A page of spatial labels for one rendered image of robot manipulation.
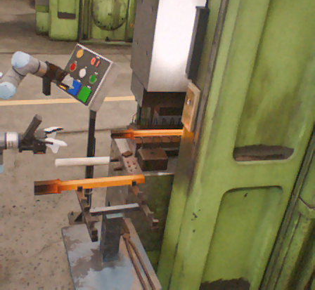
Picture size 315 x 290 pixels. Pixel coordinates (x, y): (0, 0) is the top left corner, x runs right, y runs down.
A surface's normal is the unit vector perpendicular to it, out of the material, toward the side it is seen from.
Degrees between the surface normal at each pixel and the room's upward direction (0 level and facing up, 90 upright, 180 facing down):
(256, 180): 90
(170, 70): 90
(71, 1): 90
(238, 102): 89
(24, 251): 0
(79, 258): 0
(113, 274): 0
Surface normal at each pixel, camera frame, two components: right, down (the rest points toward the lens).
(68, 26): 0.28, 0.47
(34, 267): 0.13, -0.88
